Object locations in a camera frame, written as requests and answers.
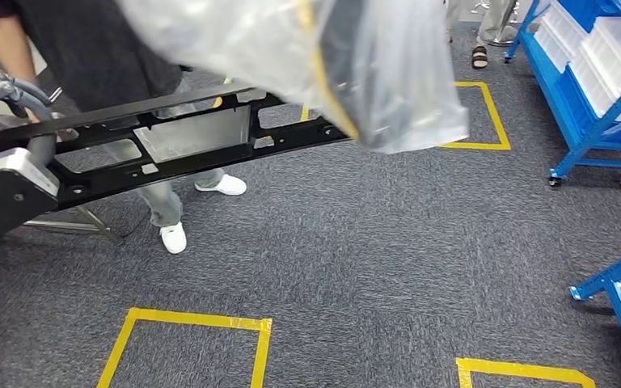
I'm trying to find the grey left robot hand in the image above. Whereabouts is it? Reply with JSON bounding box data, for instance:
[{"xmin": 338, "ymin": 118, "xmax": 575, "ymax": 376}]
[{"xmin": 0, "ymin": 70, "xmax": 60, "ymax": 168}]

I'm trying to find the long black plastic part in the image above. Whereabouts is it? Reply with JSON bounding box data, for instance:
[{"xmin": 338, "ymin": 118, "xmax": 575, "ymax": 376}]
[{"xmin": 0, "ymin": 80, "xmax": 352, "ymax": 213}]

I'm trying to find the person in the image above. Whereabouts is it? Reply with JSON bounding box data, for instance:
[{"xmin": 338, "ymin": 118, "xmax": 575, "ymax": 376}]
[
  {"xmin": 0, "ymin": 0, "xmax": 248, "ymax": 256},
  {"xmin": 444, "ymin": 0, "xmax": 519, "ymax": 71}
]

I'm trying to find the yellow floor tape square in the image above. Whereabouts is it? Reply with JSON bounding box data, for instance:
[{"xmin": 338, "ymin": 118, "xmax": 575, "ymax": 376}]
[{"xmin": 95, "ymin": 307, "xmax": 273, "ymax": 388}]

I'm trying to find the white wrist camera black mount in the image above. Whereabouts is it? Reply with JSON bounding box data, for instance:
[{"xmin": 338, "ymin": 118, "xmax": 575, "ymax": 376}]
[{"xmin": 0, "ymin": 147, "xmax": 61, "ymax": 253}]

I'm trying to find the chrome stanchion post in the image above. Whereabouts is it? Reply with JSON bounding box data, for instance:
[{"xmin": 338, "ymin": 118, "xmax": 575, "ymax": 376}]
[{"xmin": 486, "ymin": 0, "xmax": 522, "ymax": 49}]

